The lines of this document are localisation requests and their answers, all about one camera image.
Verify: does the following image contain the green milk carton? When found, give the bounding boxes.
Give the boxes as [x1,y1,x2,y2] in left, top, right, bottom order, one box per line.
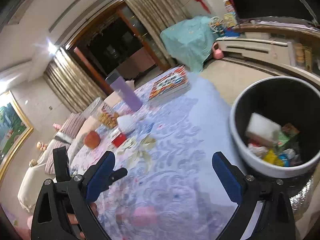
[277,123,299,148]

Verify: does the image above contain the white black trash bin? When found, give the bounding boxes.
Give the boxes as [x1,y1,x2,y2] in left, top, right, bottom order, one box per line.
[229,76,319,178]

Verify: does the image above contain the person's left hand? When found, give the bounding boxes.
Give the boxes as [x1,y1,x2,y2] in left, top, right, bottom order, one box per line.
[67,202,99,239]

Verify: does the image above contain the silver foil floor mat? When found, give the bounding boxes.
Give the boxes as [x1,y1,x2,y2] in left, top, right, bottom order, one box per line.
[290,176,314,217]

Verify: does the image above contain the red apple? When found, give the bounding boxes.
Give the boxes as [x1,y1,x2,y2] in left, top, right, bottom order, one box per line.
[84,131,101,149]

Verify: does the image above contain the yellow snack wrapper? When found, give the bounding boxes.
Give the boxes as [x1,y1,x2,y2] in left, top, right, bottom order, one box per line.
[263,149,285,167]

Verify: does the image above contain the striped cushion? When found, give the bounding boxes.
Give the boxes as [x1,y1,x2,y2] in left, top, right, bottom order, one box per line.
[44,113,86,175]

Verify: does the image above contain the small red box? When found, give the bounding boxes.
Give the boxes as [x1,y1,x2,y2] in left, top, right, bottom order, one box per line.
[111,133,126,147]

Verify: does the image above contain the gold framed painting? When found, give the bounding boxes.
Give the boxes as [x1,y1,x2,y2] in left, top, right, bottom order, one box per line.
[1,90,34,180]

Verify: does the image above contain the clear cup of snacks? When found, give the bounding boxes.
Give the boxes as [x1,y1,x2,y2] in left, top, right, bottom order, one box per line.
[82,97,119,129]

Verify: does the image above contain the floral blue tablecloth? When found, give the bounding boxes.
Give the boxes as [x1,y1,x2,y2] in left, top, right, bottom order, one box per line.
[71,73,243,239]

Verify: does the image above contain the beige patterned curtain left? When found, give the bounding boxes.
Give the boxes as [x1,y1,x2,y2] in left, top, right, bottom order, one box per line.
[43,48,107,113]

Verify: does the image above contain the beige patterned curtain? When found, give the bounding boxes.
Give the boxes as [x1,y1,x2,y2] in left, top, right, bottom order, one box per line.
[43,48,107,113]
[124,0,190,67]

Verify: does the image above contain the purple water bottle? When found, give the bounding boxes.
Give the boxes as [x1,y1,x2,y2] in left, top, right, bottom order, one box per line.
[104,70,143,112]

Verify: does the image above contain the stack of picture books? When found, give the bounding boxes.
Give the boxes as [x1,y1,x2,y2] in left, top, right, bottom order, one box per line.
[148,66,190,102]

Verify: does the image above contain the white tv cabinet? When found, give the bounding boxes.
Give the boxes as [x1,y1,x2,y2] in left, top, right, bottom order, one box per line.
[216,19,319,86]

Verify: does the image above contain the pink kettlebell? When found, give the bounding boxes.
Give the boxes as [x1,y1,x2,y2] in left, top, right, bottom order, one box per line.
[212,42,224,60]

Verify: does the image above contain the teal cloth covered furniture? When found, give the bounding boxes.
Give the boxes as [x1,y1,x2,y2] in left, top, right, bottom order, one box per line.
[160,16,217,73]

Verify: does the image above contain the toy ferris wheel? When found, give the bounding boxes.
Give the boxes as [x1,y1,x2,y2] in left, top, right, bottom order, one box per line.
[209,16,224,35]

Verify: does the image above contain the beige patterned curtain right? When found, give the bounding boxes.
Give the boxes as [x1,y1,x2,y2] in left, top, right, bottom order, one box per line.
[124,0,190,67]

